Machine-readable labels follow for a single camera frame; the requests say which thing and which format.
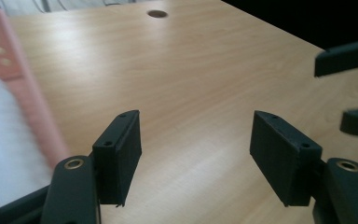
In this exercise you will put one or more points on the white cloth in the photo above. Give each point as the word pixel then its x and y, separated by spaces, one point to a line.
pixel 6 140

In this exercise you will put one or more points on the light grey curtain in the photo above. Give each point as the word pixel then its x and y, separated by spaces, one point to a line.
pixel 59 4

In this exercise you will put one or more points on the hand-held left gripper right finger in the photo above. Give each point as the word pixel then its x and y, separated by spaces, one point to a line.
pixel 284 161

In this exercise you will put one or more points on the pink perforated plastic basket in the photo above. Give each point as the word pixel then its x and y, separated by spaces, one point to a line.
pixel 34 102

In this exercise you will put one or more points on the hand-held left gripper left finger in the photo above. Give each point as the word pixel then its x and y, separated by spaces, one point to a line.
pixel 118 161

